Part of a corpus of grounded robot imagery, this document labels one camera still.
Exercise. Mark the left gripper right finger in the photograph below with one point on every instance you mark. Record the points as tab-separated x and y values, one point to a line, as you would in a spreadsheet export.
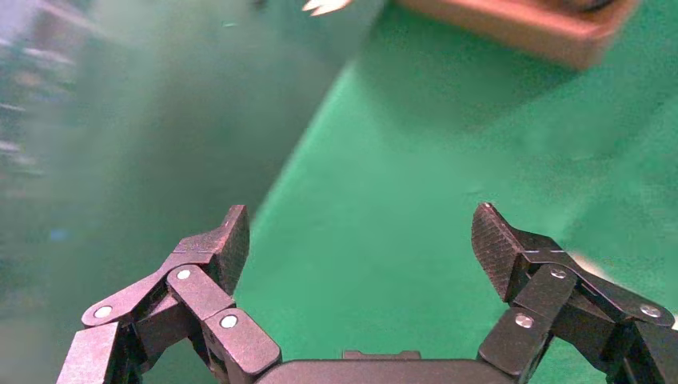
498	249

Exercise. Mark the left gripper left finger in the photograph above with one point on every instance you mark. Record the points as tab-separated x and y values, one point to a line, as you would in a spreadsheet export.
212	254

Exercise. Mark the green table cloth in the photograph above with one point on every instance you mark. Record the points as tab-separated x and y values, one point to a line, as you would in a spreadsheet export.
397	212

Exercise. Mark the open brown cardboard box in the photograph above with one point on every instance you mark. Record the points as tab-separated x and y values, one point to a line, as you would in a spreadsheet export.
529	29

